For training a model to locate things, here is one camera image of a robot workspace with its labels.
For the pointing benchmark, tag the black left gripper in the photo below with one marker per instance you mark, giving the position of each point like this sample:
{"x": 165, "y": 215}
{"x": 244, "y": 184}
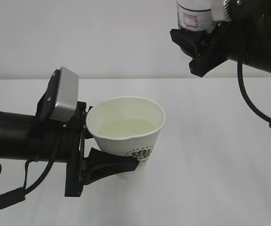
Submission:
{"x": 66, "y": 142}

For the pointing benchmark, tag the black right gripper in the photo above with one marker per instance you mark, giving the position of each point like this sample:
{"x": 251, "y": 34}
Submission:
{"x": 246, "y": 39}

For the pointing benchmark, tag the Nongfu Spring water bottle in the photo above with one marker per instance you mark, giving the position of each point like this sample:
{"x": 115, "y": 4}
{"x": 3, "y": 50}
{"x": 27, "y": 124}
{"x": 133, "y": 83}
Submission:
{"x": 195, "y": 15}

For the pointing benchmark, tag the white paper cup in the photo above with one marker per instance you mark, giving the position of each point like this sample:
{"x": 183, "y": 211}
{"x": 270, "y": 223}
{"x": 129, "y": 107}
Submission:
{"x": 127, "y": 126}

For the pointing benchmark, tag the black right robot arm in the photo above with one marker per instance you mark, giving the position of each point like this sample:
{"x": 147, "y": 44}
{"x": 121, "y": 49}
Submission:
{"x": 242, "y": 32}

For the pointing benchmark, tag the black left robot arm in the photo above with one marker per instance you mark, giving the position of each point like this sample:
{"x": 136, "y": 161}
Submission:
{"x": 18, "y": 143}

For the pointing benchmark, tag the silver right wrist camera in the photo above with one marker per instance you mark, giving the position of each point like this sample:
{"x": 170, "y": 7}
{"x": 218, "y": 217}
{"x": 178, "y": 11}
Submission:
{"x": 220, "y": 10}

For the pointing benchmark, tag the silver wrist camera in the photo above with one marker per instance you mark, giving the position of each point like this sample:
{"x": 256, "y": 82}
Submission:
{"x": 220, "y": 10}
{"x": 67, "y": 96}

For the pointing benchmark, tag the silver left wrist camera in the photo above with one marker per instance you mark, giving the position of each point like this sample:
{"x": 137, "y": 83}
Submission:
{"x": 67, "y": 96}

